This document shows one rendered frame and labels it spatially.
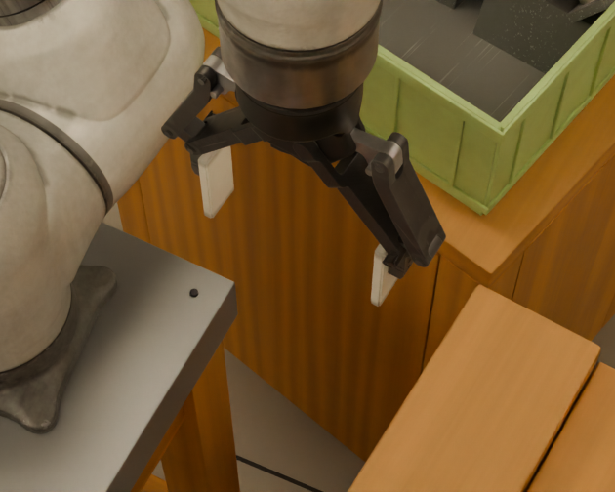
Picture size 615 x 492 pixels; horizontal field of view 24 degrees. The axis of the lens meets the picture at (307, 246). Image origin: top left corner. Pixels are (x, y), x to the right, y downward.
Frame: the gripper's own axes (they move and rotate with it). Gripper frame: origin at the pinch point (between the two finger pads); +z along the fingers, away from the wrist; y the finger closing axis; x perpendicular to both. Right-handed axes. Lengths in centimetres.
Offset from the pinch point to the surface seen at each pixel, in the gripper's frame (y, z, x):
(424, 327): 3, 75, -35
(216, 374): 18, 60, -10
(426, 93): 9, 36, -40
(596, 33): -3, 35, -56
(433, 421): -8.6, 41.3, -10.0
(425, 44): 16, 47, -54
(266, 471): 23, 131, -26
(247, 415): 31, 131, -33
